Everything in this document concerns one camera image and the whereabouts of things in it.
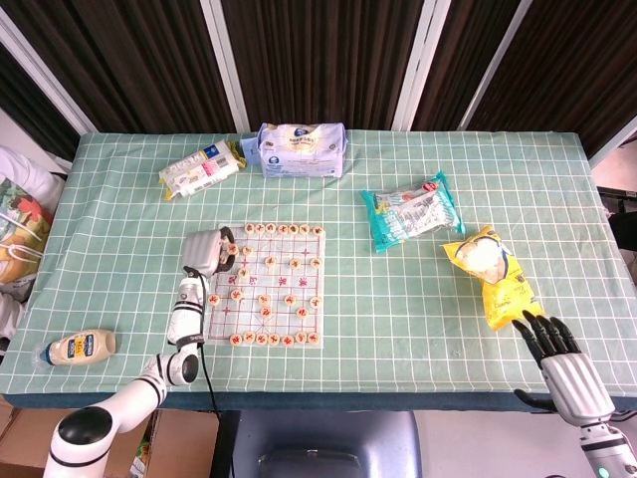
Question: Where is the colourful printed tote bag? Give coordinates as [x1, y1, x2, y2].
[0, 176, 55, 286]

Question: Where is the mayonnaise squeeze bottle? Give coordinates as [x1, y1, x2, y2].
[32, 328, 118, 368]

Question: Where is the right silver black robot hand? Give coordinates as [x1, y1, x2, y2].
[512, 309, 617, 428]

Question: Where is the blue white milk powder bag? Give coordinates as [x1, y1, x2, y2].
[256, 121, 348, 179]

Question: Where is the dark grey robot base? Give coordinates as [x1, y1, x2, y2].
[218, 410, 424, 478]

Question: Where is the yellow chips bag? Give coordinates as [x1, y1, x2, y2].
[440, 225, 544, 333]

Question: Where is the paper chinese chess board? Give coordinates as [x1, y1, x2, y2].
[205, 222, 327, 350]

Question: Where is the white yellow snack pack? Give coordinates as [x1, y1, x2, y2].
[157, 139, 249, 202]

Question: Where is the small blue packet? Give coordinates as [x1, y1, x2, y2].
[240, 136, 261, 166]

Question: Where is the white divider frame post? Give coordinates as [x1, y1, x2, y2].
[588, 117, 637, 169]
[457, 0, 536, 131]
[391, 0, 452, 132]
[200, 0, 250, 133]
[0, 22, 99, 135]

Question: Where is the black equipment beside table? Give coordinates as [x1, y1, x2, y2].
[596, 186, 637, 290]

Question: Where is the green checked tablecloth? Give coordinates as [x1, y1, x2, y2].
[0, 129, 637, 412]

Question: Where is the dark corrugated divider panel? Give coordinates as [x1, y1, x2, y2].
[411, 0, 520, 132]
[467, 0, 637, 156]
[221, 0, 425, 132]
[0, 0, 236, 133]
[0, 44, 77, 161]

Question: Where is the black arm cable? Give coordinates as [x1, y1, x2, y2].
[182, 266, 236, 478]

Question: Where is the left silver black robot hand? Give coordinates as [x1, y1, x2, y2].
[179, 225, 240, 278]

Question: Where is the brown cardboard box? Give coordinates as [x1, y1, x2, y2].
[0, 397, 223, 478]

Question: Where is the teal snack bag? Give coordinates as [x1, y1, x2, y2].
[359, 170, 467, 255]

